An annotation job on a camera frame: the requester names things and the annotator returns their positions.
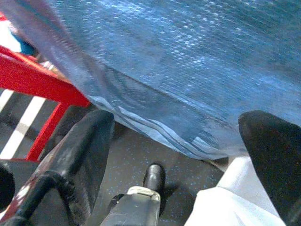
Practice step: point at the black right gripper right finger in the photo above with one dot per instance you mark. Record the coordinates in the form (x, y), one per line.
(277, 160)

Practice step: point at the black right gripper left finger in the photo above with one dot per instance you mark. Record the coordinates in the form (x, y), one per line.
(91, 146)

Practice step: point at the white cloth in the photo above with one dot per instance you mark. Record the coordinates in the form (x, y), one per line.
(235, 200)

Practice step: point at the red frame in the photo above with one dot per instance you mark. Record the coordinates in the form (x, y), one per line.
(35, 77)

